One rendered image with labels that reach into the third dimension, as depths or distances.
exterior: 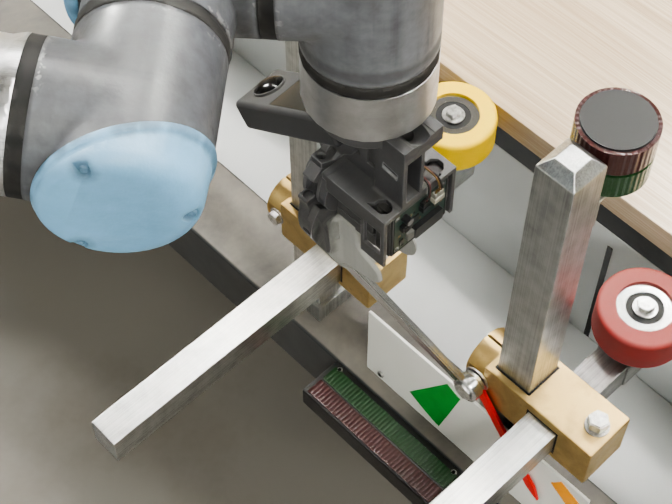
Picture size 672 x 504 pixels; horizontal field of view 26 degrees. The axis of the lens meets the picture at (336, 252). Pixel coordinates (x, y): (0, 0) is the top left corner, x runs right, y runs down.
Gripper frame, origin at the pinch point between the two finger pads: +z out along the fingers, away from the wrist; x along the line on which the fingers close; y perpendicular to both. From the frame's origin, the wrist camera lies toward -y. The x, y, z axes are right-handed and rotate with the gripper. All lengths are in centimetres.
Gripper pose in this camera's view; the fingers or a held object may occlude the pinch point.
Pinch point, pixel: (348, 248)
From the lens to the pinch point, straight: 113.1
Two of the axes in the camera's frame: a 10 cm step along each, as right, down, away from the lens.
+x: 7.2, -5.7, 3.9
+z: 0.1, 5.7, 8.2
